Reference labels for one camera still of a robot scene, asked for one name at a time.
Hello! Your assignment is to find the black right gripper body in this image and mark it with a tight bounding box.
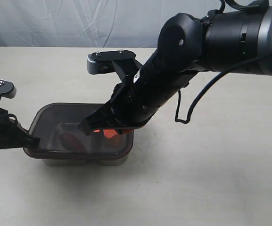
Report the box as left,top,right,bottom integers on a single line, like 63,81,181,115
79,66,181,135

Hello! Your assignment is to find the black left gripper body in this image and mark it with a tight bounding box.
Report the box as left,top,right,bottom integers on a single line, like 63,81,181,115
0,89,41,151

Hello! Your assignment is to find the red toy sausage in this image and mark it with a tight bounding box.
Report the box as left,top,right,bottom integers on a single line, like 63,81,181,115
59,133,86,153

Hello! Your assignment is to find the dark lid with orange seal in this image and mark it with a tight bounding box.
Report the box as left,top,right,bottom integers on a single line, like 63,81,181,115
24,103,134,160

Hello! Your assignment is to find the yellow toy cheese wedge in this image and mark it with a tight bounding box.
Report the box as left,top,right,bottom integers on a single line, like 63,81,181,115
104,134,121,148

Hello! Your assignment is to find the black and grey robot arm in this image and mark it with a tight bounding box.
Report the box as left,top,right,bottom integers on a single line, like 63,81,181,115
78,0,272,135

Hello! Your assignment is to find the steel two-compartment lunch box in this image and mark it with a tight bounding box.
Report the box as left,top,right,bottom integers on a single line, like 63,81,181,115
42,156,128,166

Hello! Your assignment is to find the grey-blue wrinkled backdrop cloth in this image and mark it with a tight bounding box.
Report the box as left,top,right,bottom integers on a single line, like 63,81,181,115
0,0,220,48

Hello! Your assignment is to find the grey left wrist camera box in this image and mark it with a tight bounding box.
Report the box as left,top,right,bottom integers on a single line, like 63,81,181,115
0,75,16,99

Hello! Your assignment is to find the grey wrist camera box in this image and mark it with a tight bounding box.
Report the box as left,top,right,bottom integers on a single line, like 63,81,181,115
0,75,16,99
87,49,142,81

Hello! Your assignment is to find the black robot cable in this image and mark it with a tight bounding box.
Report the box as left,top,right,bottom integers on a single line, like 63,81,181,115
174,50,272,124

